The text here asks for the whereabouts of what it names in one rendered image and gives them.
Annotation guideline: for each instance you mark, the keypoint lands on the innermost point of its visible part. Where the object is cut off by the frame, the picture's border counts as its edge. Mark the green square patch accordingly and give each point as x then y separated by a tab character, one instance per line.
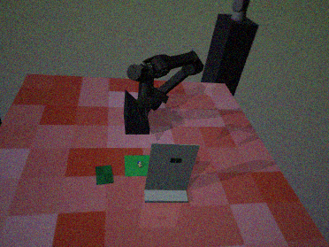
132	168

